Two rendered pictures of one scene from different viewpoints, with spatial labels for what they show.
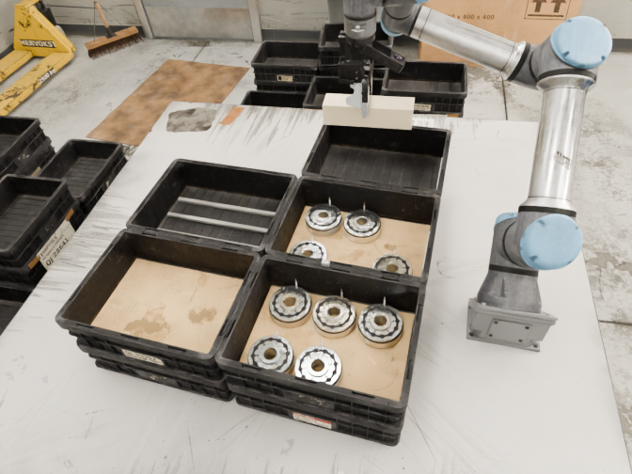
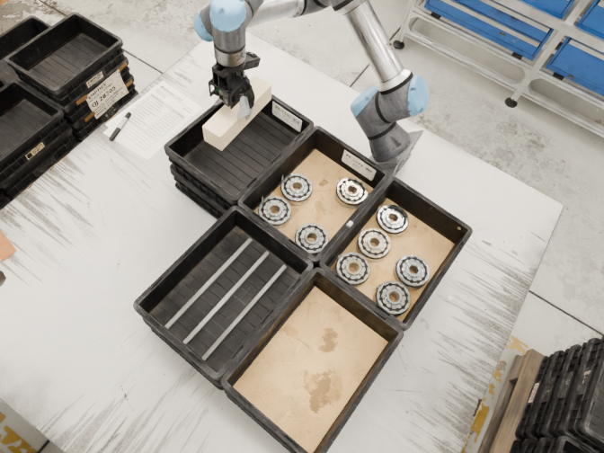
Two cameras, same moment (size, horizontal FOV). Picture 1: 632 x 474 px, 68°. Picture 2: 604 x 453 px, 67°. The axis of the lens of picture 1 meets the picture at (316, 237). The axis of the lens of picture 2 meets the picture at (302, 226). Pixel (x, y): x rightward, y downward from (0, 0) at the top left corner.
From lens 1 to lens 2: 1.03 m
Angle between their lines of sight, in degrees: 46
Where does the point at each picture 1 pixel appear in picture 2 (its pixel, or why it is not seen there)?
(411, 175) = (254, 131)
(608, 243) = not seen: hidden behind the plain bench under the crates
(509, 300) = (404, 143)
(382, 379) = (426, 238)
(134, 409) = (360, 430)
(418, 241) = (326, 164)
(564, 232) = (421, 84)
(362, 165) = (219, 156)
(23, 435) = not seen: outside the picture
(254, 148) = (84, 238)
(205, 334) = (348, 342)
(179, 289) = (290, 353)
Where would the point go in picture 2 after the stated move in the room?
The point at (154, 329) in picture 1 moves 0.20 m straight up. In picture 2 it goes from (326, 384) to (340, 371)
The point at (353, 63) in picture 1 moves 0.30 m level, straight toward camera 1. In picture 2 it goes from (237, 84) to (347, 131)
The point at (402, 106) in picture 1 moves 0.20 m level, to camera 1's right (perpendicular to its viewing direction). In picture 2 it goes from (262, 87) to (284, 43)
